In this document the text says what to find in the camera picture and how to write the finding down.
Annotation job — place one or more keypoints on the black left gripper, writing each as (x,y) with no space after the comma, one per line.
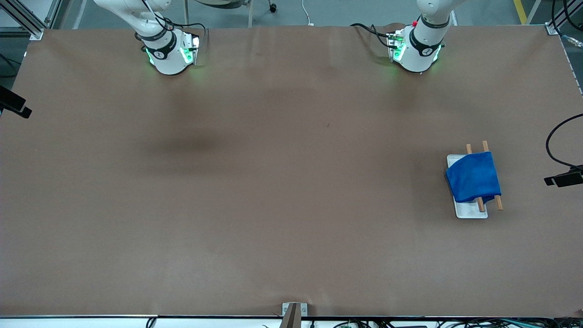
(566,179)

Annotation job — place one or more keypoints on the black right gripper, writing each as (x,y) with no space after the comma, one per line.
(10,103)

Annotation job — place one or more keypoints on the blue towel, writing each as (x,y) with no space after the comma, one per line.
(473,177)

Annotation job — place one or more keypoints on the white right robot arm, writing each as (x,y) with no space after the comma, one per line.
(166,59)

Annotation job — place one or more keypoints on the white rack with wooden bars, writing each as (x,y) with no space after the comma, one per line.
(469,212)

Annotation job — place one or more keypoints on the chair with wooden legs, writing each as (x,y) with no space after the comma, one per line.
(223,3)

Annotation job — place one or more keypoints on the brown table cover sheet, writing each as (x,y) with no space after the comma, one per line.
(291,255)

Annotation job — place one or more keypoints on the aluminium frame post with bracket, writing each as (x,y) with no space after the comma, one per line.
(36,34)
(553,28)

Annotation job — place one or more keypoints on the grey metal bracket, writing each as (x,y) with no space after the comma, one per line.
(304,310)

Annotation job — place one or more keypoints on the dark camera post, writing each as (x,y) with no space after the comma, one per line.
(291,319)

